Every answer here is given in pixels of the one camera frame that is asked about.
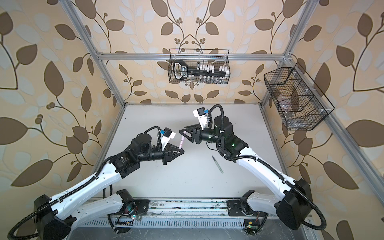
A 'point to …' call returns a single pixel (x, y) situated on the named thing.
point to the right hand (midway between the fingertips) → (182, 131)
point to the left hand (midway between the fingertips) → (183, 151)
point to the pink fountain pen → (182, 140)
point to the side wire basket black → (302, 106)
